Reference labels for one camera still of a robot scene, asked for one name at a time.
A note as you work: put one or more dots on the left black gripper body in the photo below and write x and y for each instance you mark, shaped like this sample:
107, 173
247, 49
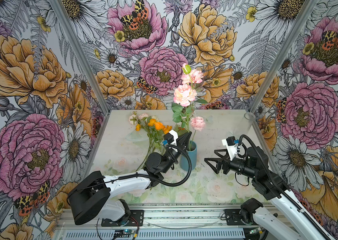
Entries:
173, 154

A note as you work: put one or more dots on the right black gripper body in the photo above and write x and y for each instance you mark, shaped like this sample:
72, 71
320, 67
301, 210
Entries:
238, 165

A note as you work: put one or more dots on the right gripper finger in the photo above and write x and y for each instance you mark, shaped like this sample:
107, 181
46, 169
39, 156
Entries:
222, 153
216, 164

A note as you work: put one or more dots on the teal ceramic vase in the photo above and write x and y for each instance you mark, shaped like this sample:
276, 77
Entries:
192, 154

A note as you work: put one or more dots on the orange poppy flower stem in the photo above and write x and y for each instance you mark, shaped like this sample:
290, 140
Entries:
155, 138

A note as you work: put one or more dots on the large pink peony stem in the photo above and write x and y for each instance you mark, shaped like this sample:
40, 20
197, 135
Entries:
186, 96

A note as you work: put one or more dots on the pink rose flower stem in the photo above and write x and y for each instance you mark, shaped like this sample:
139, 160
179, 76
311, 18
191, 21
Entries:
197, 124

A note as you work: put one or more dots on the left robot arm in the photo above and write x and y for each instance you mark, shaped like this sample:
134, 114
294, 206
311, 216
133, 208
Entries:
93, 197

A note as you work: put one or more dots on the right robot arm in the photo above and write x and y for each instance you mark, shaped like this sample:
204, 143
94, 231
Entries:
253, 164

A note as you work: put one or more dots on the clear glass cylinder vase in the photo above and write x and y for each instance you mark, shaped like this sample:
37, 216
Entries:
245, 124

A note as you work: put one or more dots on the small orange flower stem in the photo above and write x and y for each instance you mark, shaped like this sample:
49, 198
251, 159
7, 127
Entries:
138, 127

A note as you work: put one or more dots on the pink-edged white carnation stem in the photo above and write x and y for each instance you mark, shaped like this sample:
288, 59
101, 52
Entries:
142, 119

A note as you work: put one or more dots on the green circuit board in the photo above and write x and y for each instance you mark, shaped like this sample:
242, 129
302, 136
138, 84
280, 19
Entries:
124, 233

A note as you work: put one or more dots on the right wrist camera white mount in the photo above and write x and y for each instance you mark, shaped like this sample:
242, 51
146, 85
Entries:
232, 146

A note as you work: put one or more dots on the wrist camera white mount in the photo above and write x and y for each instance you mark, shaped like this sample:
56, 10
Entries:
232, 146
170, 138

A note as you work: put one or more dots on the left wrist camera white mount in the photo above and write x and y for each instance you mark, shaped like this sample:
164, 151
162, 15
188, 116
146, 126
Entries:
170, 138

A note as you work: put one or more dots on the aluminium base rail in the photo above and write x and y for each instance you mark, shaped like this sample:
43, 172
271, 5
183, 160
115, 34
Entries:
172, 222

